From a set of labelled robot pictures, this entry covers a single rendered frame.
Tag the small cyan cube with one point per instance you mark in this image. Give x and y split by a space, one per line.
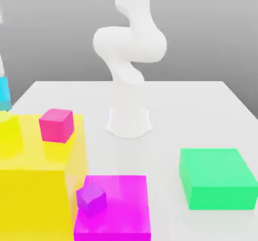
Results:
4 92

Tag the small yellow cube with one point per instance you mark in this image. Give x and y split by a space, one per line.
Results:
9 134

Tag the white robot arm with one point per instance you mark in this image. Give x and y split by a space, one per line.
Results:
129 43

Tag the small purple cube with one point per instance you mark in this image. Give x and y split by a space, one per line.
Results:
90 199

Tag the large magenta box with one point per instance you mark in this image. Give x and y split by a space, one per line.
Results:
125 208

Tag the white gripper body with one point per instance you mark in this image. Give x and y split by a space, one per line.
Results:
1 66

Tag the large yellow box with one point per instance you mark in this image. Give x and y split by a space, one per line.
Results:
32 200

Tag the small pink cube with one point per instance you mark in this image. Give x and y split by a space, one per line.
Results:
56 127

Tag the large green box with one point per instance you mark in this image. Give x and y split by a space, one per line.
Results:
217 176

